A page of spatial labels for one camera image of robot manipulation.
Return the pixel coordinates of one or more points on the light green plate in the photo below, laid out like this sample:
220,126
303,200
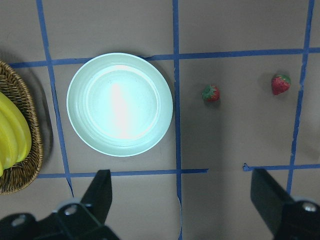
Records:
119,104

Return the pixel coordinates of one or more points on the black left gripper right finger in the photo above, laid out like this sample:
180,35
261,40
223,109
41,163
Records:
286,217

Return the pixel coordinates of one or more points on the yellow banana bunch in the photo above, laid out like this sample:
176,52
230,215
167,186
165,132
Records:
15,135

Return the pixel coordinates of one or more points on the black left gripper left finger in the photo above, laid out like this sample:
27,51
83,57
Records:
84,219

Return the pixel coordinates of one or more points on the red strawberry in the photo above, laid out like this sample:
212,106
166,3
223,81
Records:
210,93

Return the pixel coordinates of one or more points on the woven wicker basket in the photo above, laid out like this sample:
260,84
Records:
22,174

